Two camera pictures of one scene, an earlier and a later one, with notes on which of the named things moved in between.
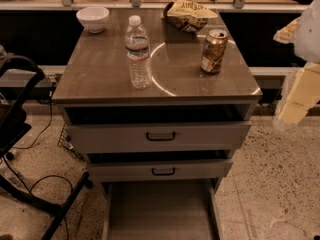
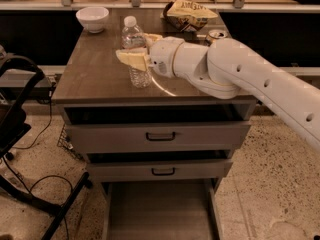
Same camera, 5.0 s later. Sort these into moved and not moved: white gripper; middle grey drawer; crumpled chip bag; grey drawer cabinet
Moved: white gripper
Not moved: crumpled chip bag; middle grey drawer; grey drawer cabinet
